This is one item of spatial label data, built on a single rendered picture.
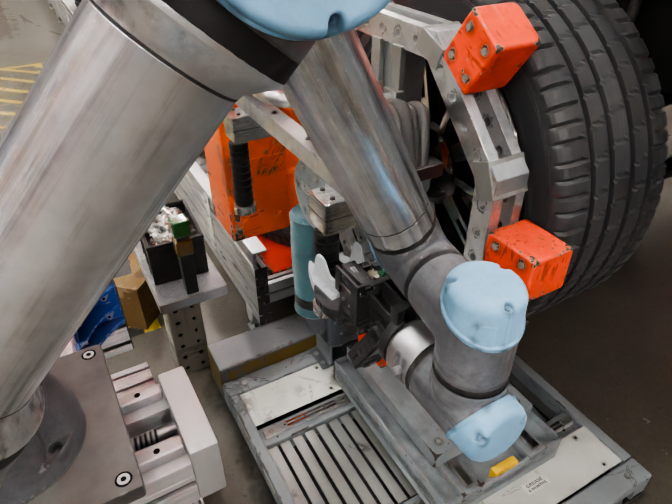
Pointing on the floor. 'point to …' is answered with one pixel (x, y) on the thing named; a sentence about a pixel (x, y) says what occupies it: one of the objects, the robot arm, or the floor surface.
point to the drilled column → (188, 338)
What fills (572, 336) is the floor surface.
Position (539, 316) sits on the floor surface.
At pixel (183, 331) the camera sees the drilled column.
